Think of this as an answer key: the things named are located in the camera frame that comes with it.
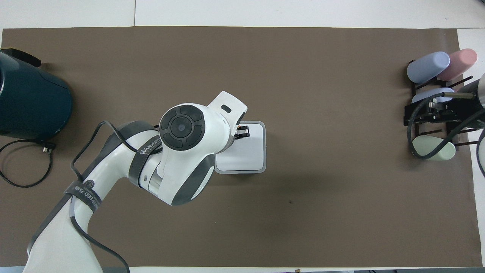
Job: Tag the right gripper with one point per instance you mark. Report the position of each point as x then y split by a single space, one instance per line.
467 103

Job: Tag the white square tray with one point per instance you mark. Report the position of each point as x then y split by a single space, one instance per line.
246 153

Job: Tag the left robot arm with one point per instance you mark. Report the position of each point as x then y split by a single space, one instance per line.
178 163

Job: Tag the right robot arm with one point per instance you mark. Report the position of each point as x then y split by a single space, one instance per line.
482 94

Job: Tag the pale blue cup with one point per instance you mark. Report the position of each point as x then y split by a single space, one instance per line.
426 95

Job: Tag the black cup rack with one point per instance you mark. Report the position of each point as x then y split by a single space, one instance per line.
416 86

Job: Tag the pale green cup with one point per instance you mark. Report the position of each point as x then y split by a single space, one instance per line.
435 148

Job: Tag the pink cup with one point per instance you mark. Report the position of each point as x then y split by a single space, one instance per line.
460 63

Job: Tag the dark teal electric kettle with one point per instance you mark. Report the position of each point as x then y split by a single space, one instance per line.
30 102

